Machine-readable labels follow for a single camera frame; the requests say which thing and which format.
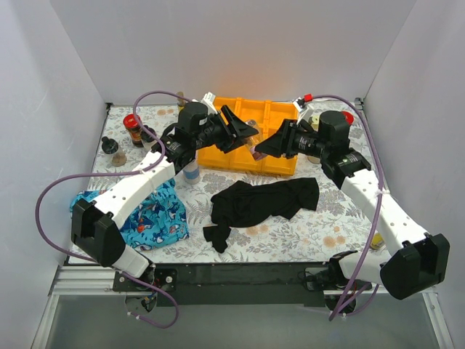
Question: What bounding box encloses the right red-lid sauce jar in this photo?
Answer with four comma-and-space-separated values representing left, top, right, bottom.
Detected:
342, 111, 355, 125

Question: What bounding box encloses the small yellow-label sauce bottle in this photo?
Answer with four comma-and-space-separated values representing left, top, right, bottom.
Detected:
177, 92, 187, 111

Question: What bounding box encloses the lying yellow-label bottle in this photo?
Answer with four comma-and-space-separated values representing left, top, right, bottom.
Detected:
370, 232, 385, 250

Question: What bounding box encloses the red-lid sauce jar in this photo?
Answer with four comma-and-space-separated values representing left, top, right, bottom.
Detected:
342, 111, 355, 125
123, 114, 143, 148

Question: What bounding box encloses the small black-cap bottle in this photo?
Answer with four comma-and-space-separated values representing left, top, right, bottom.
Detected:
101, 136, 127, 167

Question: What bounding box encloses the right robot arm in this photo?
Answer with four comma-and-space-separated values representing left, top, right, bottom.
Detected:
256, 111, 450, 300

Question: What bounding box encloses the blue shark-print cloth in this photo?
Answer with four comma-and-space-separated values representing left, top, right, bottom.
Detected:
69, 180, 191, 252

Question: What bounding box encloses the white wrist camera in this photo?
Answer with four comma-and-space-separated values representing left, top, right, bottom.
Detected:
292, 94, 314, 123
201, 92, 216, 111

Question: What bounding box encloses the black cloth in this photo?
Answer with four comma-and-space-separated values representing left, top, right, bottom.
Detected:
203, 177, 320, 254

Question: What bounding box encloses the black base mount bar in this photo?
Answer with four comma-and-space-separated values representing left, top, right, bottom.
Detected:
112, 263, 368, 308

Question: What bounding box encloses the black-cap white bottle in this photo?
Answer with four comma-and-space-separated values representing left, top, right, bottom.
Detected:
141, 125, 156, 151

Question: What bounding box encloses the left red-lid sauce jar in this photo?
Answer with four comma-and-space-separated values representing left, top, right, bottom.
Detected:
123, 114, 143, 148

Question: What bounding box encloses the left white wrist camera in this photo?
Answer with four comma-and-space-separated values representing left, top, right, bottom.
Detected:
201, 92, 216, 111

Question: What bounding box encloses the yellow-lid spice shaker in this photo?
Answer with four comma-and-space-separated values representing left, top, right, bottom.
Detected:
309, 115, 320, 132

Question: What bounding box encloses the pink-lid spice shaker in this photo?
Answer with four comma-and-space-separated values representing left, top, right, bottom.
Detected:
245, 119, 267, 161

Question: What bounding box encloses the orange six-compartment bin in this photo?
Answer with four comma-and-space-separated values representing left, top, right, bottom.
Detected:
198, 93, 297, 175

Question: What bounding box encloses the blue-label spice jar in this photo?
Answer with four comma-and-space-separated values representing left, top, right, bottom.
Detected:
182, 159, 200, 185

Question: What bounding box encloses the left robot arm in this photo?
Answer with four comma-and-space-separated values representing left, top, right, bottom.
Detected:
71, 101, 259, 291

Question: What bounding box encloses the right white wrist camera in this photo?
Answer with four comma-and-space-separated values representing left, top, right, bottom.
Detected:
292, 94, 314, 123

